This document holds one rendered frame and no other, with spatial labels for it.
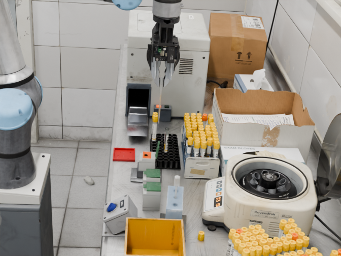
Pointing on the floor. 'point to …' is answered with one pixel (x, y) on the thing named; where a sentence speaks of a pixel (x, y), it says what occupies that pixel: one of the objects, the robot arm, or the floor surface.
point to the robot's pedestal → (27, 227)
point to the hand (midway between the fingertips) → (161, 81)
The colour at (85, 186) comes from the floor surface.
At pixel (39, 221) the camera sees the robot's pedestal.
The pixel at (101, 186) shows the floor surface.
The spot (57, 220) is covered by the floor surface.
